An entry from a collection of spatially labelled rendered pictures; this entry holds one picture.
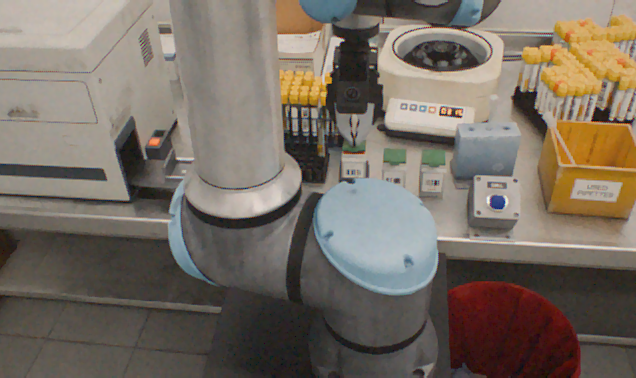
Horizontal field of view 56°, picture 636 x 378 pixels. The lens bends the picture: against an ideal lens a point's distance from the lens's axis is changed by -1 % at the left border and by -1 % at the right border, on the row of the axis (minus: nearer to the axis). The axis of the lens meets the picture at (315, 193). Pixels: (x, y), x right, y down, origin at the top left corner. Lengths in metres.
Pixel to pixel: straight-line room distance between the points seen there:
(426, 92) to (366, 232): 0.67
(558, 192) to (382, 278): 0.55
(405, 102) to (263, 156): 0.69
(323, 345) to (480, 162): 0.51
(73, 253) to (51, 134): 0.95
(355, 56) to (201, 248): 0.42
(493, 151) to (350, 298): 0.55
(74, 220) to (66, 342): 1.03
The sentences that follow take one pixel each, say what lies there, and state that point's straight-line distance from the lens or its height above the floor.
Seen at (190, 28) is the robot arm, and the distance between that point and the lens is 0.48.
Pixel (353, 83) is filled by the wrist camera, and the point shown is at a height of 1.11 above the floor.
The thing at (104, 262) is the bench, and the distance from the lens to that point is 1.90.
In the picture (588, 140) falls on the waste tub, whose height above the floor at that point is 0.94.
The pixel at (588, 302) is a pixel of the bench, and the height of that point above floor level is 0.27.
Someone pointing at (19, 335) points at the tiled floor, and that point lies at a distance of 2.19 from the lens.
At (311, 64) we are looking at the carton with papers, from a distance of 1.18.
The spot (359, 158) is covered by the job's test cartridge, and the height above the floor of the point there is 0.95.
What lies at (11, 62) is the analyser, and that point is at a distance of 1.02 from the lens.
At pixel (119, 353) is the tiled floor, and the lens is 2.01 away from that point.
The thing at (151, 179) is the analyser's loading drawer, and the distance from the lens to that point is 1.07.
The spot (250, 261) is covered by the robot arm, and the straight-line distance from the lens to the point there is 0.58.
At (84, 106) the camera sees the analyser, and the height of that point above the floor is 1.07.
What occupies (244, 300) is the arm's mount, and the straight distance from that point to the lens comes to 0.79.
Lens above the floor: 1.54
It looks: 39 degrees down
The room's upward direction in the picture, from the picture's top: 3 degrees counter-clockwise
